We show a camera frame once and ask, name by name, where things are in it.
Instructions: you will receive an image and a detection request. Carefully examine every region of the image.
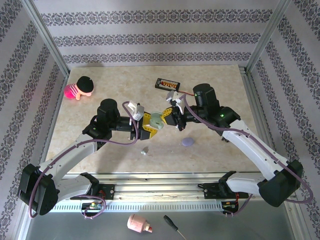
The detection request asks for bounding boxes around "green earbud case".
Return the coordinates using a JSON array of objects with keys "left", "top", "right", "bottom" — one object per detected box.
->
[{"left": 149, "top": 111, "right": 165, "bottom": 131}]

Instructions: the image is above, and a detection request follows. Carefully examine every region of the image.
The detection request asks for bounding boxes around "black board with yellow connectors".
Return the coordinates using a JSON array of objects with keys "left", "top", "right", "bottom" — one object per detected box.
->
[{"left": 154, "top": 77, "right": 181, "bottom": 93}]

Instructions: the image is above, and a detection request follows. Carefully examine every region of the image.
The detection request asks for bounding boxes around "pink doll with black hat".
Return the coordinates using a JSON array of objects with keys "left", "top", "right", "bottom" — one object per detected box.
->
[{"left": 63, "top": 75, "right": 95, "bottom": 101}]

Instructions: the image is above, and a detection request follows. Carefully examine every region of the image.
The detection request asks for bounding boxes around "pink toy bottle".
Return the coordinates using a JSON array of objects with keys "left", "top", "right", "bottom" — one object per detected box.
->
[{"left": 126, "top": 213, "right": 154, "bottom": 235}]

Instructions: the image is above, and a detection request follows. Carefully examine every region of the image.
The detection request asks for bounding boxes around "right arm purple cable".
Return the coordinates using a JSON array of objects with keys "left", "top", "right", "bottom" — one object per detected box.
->
[{"left": 181, "top": 98, "right": 315, "bottom": 218}]

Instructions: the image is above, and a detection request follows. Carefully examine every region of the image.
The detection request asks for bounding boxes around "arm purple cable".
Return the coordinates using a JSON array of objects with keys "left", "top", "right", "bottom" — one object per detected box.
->
[
  {"left": 181, "top": 98, "right": 315, "bottom": 218},
  {"left": 27, "top": 99, "right": 141, "bottom": 221}
]

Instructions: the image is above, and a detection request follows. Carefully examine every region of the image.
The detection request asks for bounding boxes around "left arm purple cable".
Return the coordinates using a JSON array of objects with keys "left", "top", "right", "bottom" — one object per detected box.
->
[{"left": 27, "top": 99, "right": 141, "bottom": 221}]

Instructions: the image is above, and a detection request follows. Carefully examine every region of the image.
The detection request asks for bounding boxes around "aluminium side rail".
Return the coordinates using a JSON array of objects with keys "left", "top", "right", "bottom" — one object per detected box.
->
[
  {"left": 238, "top": 66, "right": 280, "bottom": 176},
  {"left": 36, "top": 71, "right": 70, "bottom": 175}
]

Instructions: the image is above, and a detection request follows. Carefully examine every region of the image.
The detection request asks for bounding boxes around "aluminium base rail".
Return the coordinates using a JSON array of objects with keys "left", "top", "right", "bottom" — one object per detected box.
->
[{"left": 56, "top": 171, "right": 266, "bottom": 201}]

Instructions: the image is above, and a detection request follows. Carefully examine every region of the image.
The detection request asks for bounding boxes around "slotted grey cable duct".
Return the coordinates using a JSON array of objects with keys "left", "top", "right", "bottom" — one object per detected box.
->
[{"left": 51, "top": 199, "right": 226, "bottom": 213}]

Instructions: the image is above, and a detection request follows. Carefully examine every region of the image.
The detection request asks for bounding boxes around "aluminium frame post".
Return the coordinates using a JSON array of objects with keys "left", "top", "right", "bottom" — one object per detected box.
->
[
  {"left": 21, "top": 0, "right": 71, "bottom": 76},
  {"left": 246, "top": 0, "right": 295, "bottom": 73}
]

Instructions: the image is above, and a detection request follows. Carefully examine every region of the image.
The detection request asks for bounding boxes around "black handled screwdriver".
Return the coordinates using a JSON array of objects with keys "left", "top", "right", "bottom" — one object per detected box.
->
[{"left": 163, "top": 214, "right": 187, "bottom": 240}]

